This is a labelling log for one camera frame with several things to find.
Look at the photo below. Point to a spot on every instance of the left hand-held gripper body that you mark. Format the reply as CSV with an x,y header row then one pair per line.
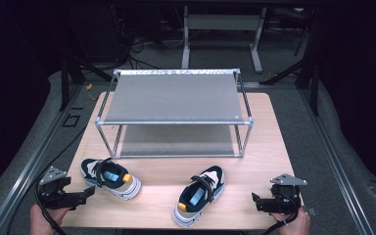
x,y
54,192

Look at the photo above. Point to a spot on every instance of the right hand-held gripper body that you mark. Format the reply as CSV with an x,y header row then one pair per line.
x,y
284,196

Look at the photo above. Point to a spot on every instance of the navy white sneaker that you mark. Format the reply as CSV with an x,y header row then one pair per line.
x,y
117,179
197,196

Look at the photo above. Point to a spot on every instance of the grey metal shoe rack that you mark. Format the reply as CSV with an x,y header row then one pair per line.
x,y
176,98

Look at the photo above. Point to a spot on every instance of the person's right hand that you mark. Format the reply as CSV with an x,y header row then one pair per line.
x,y
295,225

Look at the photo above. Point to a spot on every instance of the person's left hand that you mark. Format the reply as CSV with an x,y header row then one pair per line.
x,y
42,222

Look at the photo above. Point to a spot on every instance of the grey tape strip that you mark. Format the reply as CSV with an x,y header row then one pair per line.
x,y
310,211

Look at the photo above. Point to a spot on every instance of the yellow floor connector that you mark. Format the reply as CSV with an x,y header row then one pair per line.
x,y
89,87

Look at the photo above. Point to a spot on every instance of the black stand legs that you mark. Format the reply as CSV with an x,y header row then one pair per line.
x,y
310,78
70,75

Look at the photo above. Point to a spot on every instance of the grey metal floor rail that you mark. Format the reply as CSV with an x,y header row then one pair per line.
x,y
336,163
29,166

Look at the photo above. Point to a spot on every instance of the grey metal desk frame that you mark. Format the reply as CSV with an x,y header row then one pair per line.
x,y
223,24

